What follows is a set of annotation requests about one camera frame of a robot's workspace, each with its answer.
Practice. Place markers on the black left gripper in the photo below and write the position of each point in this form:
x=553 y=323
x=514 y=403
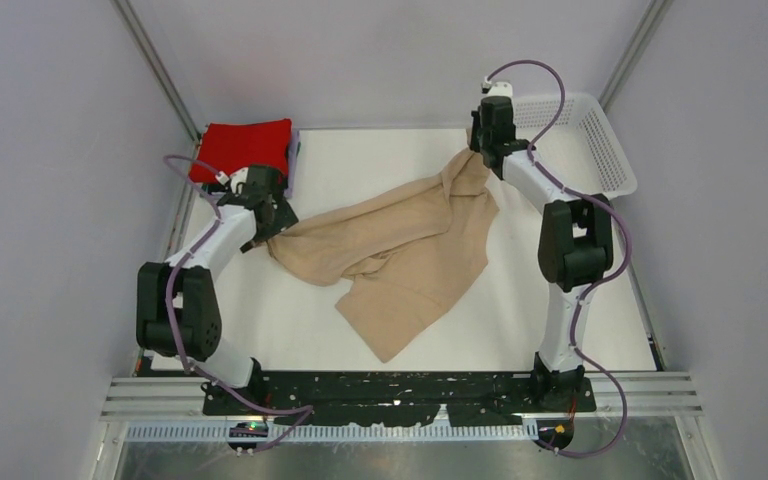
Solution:
x=285 y=219

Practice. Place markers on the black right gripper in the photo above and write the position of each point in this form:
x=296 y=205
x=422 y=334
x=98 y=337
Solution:
x=475 y=122

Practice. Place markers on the beige t shirt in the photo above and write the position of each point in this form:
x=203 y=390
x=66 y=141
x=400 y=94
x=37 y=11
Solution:
x=402 y=217

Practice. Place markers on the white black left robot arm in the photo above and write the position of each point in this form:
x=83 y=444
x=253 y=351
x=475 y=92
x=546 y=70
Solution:
x=178 y=313

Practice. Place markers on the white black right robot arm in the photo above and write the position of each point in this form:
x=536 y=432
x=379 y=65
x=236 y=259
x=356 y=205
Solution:
x=575 y=247

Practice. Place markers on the red folded t shirt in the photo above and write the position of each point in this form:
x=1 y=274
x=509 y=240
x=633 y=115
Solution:
x=230 y=147

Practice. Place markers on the white plastic laundry basket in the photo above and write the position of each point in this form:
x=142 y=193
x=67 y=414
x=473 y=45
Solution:
x=580 y=146

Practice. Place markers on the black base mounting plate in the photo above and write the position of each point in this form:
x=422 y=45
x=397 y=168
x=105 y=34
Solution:
x=403 y=399

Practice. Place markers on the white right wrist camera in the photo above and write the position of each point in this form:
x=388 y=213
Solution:
x=501 y=88

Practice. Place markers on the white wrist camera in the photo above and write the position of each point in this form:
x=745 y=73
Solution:
x=501 y=88
x=233 y=179

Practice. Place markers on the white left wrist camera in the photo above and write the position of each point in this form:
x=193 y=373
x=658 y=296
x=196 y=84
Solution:
x=233 y=179

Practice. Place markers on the white slotted cable duct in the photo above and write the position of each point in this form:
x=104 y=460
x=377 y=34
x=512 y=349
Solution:
x=258 y=431

